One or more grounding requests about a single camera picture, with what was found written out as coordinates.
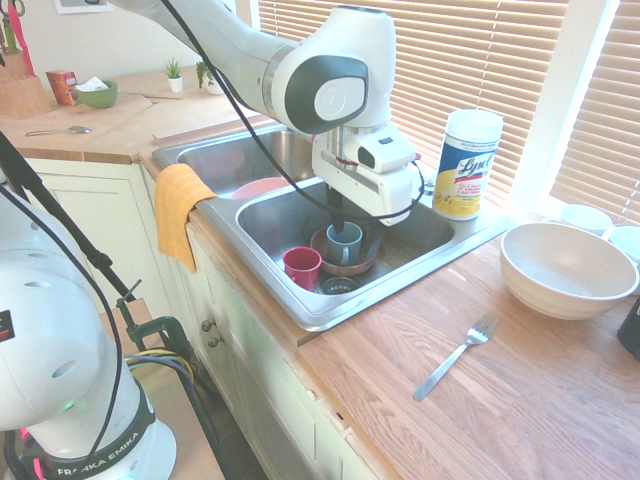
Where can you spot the chrome sink sprayer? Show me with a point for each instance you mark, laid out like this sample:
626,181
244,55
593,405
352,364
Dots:
428,187

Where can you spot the stainless steel double sink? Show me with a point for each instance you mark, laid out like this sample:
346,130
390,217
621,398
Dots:
280,220

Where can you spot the orange dish cloth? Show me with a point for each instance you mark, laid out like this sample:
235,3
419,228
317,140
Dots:
175,210

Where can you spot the red cup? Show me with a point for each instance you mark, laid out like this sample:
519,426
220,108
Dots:
302,270

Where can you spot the silver metal fork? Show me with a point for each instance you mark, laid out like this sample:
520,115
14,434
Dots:
452,359

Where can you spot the brown wooden bowl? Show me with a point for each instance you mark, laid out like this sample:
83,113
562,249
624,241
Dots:
350,269

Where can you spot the green metal clamp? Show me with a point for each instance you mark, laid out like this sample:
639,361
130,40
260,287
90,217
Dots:
170,330

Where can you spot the white crumpled paper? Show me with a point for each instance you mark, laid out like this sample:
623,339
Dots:
90,85

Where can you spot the black stand pole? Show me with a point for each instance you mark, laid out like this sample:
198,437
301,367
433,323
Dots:
30,177

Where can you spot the metal cabinet knob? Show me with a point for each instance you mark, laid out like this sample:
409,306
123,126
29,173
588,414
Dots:
207,326
215,342

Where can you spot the red cardboard box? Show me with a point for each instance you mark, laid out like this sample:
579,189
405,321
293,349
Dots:
61,87

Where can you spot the large cream bowl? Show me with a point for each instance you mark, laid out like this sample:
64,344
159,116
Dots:
565,270

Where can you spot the black appliance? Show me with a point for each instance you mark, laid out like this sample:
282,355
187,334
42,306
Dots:
631,330

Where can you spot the green bowl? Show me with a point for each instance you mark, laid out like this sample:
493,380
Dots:
100,97

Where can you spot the narrow wooden window blind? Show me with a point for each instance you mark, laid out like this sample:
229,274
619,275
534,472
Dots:
605,125

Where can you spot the cream kitchen cabinet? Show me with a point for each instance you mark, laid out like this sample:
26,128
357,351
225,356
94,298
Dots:
260,375

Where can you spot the Lysol wipes canister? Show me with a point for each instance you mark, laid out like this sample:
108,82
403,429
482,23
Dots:
467,165

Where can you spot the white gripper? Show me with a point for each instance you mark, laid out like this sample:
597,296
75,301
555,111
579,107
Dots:
385,195

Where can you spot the pink plate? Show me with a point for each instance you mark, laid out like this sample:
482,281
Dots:
255,189

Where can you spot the wooden knife block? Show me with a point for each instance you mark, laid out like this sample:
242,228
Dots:
22,92

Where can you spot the wide wooden window blind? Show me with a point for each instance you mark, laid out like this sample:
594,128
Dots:
475,60

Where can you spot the white wall paper sheet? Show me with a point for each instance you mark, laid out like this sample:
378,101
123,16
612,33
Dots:
82,6

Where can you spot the small trailing potted plant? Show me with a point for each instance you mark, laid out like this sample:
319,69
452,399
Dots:
214,86

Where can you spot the black sink drain strainer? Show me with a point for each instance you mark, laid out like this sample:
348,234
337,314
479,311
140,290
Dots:
340,286

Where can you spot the grey-blue mug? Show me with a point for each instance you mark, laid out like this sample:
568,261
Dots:
345,247

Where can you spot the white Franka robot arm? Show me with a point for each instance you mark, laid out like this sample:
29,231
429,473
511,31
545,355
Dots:
320,50

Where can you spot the silver metal spoon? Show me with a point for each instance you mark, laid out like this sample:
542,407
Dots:
77,129

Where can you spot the small spiky potted plant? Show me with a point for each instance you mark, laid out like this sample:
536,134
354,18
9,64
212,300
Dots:
175,82

